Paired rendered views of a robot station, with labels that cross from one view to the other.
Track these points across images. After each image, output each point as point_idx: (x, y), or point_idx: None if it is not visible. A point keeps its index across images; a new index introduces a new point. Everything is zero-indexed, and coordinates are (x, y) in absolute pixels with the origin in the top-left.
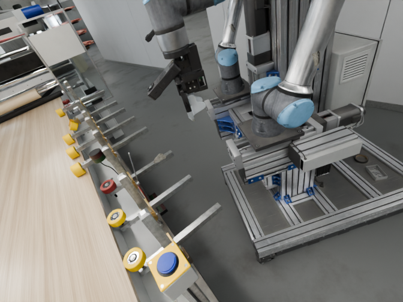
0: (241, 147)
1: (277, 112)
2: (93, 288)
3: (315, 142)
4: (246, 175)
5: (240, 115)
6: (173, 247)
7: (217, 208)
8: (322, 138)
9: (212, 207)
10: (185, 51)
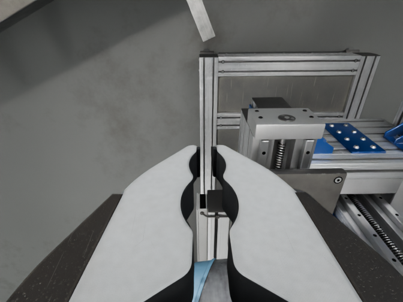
0: (291, 143)
1: (208, 289)
2: None
3: (224, 238)
4: (243, 115)
5: (399, 175)
6: None
7: (201, 33)
8: (226, 248)
9: (208, 21)
10: None
